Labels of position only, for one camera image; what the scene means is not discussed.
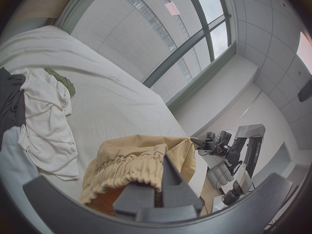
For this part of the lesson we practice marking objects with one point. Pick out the bed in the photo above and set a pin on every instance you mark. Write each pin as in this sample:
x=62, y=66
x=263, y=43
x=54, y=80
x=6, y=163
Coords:
x=117, y=94

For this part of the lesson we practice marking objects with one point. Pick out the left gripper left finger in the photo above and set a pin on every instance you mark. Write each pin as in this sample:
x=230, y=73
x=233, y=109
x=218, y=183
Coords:
x=136, y=199

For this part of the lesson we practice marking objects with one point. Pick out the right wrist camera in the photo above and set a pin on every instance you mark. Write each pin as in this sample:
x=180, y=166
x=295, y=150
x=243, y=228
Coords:
x=211, y=136

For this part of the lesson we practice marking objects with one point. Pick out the black garment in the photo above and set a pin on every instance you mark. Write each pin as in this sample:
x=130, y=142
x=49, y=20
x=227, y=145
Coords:
x=9, y=99

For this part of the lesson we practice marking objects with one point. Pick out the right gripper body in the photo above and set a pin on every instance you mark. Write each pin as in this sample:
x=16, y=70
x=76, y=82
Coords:
x=210, y=145

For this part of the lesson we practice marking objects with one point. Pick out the tan shorts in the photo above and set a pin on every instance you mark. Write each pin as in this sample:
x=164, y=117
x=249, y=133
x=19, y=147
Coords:
x=136, y=150

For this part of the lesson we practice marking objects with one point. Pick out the green garment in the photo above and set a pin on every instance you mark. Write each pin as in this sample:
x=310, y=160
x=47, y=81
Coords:
x=64, y=83

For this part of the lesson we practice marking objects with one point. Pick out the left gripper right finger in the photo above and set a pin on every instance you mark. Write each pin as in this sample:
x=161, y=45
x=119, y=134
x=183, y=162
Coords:
x=175, y=191

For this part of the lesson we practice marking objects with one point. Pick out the window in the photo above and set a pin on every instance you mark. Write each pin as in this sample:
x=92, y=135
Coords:
x=136, y=33

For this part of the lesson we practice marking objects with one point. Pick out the white garment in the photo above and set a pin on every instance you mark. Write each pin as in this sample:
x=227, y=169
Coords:
x=48, y=121

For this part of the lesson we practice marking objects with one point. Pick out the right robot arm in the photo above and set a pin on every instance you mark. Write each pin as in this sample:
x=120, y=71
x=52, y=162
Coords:
x=252, y=155

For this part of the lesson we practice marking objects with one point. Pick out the pale grey garment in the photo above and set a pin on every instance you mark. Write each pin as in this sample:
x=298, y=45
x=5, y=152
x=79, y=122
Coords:
x=14, y=155

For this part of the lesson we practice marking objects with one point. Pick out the grey-green curtain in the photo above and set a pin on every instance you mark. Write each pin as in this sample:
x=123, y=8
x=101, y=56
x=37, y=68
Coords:
x=78, y=6

